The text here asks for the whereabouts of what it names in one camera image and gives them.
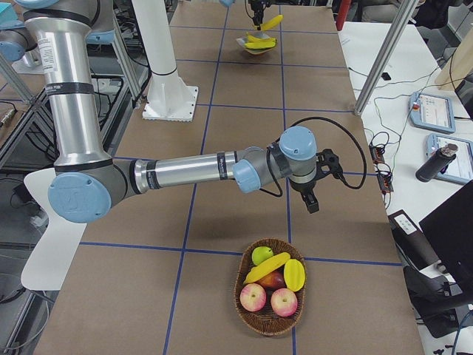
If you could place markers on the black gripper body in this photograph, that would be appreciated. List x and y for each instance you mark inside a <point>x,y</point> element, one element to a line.
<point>257,8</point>
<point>304,188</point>

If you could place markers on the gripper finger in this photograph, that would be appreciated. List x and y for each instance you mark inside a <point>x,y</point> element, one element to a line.
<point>310,201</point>
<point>258,20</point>

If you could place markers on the yellow banana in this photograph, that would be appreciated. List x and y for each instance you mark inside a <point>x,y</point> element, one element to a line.
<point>266,267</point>
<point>259,47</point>
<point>275,21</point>
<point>259,38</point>

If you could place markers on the grey square plate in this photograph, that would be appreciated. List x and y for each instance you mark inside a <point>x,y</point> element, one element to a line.
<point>242,40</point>

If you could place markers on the wicker fruit basket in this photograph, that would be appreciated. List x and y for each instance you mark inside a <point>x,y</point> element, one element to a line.
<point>265,321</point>

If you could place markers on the green apple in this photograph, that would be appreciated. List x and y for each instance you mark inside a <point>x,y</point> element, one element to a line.
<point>261,254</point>

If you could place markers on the dark red apple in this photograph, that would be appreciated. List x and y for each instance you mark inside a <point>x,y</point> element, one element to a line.
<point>272,281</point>

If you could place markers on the pink apple right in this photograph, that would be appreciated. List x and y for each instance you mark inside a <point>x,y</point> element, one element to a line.
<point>284,302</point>

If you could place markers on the pink apple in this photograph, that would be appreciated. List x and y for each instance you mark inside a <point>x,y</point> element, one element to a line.
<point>253,297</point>
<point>284,302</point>

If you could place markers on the pink apple left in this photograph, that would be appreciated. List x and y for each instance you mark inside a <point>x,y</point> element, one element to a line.
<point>253,297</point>

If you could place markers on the black water bottle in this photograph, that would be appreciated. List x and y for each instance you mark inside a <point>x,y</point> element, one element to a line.
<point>437,162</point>

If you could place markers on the small black box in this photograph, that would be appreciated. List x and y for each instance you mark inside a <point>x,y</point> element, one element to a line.
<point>386,76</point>

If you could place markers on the black monitor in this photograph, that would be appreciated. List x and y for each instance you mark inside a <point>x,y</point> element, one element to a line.
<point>448,229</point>

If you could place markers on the far blue teach pendant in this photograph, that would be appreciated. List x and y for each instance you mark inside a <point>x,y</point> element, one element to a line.
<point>434,112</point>

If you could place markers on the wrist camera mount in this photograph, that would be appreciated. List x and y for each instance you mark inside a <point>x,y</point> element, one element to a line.
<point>327,163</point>

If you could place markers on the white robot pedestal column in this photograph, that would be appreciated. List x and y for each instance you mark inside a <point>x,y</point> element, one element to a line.
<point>168,97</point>

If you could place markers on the aluminium frame post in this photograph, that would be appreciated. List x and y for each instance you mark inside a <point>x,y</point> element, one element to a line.
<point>390,42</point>

